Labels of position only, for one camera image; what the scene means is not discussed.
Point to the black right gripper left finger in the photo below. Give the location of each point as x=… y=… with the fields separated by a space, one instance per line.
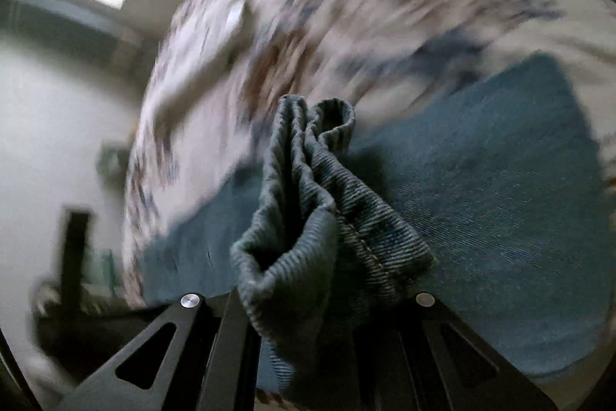
x=199 y=354

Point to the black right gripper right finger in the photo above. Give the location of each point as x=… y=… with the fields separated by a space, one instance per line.
x=434 y=361

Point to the folded white cloth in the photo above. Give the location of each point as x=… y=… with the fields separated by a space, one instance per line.
x=228 y=36

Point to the floral fleece blanket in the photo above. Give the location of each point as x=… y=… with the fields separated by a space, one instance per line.
x=389 y=58

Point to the blue denim jeans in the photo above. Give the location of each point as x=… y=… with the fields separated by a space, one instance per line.
x=492 y=200

